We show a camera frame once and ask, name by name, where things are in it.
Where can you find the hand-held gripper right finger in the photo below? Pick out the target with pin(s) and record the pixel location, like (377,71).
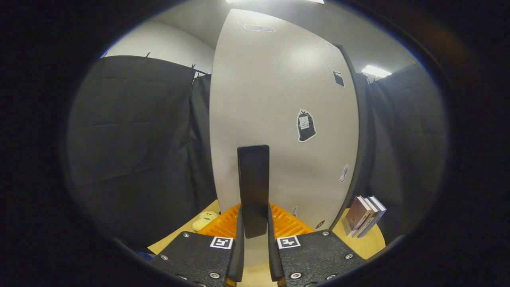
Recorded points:
(273,255)

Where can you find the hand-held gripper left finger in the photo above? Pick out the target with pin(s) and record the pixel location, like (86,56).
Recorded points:
(239,255)

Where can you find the light grey cabinet door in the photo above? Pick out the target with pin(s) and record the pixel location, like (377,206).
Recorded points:
(259,99)

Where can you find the yellow plush toy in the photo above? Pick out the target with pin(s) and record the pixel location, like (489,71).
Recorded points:
(204,221)

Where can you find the black backdrop cloth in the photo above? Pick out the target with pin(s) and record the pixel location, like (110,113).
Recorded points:
(139,139)

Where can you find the small ceiling light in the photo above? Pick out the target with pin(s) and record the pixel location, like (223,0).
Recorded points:
(376,71)

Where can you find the large ceiling light panel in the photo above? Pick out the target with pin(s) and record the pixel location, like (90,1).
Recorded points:
(275,1)

